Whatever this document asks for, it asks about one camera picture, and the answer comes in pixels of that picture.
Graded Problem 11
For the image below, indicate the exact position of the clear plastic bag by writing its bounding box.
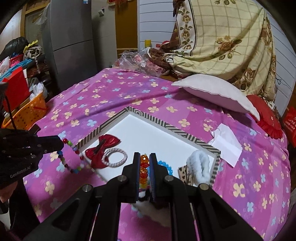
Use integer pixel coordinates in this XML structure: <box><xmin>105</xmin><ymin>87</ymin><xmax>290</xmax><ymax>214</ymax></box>
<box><xmin>112</xmin><ymin>47</ymin><xmax>170</xmax><ymax>77</ymax></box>

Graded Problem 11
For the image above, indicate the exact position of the white pillow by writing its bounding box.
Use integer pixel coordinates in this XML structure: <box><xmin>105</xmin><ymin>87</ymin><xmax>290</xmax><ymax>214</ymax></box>
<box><xmin>172</xmin><ymin>74</ymin><xmax>260</xmax><ymax>121</ymax></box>

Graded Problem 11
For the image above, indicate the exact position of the person's left hand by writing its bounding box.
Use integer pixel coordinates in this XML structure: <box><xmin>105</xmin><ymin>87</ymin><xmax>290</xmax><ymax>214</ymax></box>
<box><xmin>0</xmin><ymin>181</ymin><xmax>18</xmax><ymax>203</ymax></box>

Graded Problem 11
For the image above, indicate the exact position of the red gift bag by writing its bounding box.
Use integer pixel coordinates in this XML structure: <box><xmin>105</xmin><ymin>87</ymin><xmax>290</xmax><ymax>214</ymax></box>
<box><xmin>3</xmin><ymin>67</ymin><xmax>30</xmax><ymax>112</ymax></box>

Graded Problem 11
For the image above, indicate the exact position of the red shopping bag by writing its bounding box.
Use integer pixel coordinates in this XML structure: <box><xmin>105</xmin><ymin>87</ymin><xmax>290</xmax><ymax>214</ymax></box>
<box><xmin>283</xmin><ymin>106</ymin><xmax>296</xmax><ymax>148</ymax></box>

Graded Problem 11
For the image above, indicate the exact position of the red satin bow clip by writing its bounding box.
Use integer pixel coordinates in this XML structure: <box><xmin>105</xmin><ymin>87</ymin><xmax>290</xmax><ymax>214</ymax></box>
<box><xmin>85</xmin><ymin>134</ymin><xmax>120</xmax><ymax>169</ymax></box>

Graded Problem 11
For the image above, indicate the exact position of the multicolour round bead bracelet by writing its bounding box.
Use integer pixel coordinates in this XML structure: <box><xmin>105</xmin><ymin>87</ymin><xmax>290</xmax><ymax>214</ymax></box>
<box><xmin>56</xmin><ymin>138</ymin><xmax>86</xmax><ymax>175</ymax></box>

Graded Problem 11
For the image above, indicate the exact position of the orange crystal bead bracelet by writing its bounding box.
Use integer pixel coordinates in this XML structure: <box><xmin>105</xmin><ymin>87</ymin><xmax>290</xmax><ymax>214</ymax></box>
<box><xmin>138</xmin><ymin>153</ymin><xmax>151</xmax><ymax>190</ymax></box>

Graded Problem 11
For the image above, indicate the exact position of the leopard print bow scrunchie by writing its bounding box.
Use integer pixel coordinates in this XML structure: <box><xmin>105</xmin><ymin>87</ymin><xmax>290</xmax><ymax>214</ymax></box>
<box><xmin>178</xmin><ymin>165</ymin><xmax>196</xmax><ymax>186</ymax></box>

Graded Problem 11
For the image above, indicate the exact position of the white folded paper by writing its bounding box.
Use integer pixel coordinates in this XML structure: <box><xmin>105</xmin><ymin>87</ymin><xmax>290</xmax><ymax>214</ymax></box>
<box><xmin>208</xmin><ymin>123</ymin><xmax>242</xmax><ymax>167</ymax></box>

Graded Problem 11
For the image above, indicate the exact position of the grey refrigerator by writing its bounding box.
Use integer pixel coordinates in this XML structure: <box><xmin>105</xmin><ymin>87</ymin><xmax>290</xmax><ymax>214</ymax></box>
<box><xmin>41</xmin><ymin>0</ymin><xmax>97</xmax><ymax>91</ymax></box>

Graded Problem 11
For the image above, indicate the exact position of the red fringed cushion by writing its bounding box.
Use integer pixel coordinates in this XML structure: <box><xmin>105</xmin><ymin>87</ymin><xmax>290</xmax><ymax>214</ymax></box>
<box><xmin>247</xmin><ymin>95</ymin><xmax>283</xmax><ymax>139</ymax></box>

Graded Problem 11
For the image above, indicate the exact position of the silver braided bangle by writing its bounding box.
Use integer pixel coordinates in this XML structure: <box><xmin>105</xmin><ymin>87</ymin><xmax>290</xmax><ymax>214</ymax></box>
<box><xmin>101</xmin><ymin>148</ymin><xmax>128</xmax><ymax>168</ymax></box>

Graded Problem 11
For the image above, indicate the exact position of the white plastic bag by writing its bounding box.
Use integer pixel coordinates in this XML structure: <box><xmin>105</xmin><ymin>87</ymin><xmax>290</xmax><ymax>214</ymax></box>
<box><xmin>29</xmin><ymin>82</ymin><xmax>48</xmax><ymax>100</ymax></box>

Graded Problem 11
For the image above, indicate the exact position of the blue star bead bracelet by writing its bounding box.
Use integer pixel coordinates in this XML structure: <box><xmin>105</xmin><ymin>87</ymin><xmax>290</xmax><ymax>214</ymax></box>
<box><xmin>157</xmin><ymin>160</ymin><xmax>174</xmax><ymax>176</ymax></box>

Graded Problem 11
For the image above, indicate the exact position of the black scrunchie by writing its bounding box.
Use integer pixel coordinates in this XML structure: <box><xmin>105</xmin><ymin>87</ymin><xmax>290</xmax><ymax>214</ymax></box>
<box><xmin>138</xmin><ymin>189</ymin><xmax>151</xmax><ymax>202</ymax></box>

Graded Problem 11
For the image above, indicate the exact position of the white fluffy scrunchie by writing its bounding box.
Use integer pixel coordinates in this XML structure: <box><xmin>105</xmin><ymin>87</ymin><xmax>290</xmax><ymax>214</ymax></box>
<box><xmin>187</xmin><ymin>150</ymin><xmax>210</xmax><ymax>186</ymax></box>

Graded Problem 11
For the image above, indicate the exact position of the pink floral bedspread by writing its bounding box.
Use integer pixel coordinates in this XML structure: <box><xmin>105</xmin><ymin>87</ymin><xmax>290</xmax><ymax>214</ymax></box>
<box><xmin>24</xmin><ymin>68</ymin><xmax>290</xmax><ymax>240</ymax></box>

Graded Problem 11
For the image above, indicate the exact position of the striped white tray box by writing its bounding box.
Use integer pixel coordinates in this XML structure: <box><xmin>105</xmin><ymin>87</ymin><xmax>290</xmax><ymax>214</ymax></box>
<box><xmin>76</xmin><ymin>106</ymin><xmax>220</xmax><ymax>186</ymax></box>

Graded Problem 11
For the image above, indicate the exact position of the orange plastic basket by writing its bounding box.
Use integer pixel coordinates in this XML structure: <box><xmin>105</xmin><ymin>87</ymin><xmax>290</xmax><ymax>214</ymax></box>
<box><xmin>11</xmin><ymin>92</ymin><xmax>48</xmax><ymax>130</ymax></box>

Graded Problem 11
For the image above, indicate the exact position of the cream floral quilt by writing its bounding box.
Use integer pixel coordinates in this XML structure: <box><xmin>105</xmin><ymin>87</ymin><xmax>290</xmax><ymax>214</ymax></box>
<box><xmin>149</xmin><ymin>1</ymin><xmax>276</xmax><ymax>101</ymax></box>

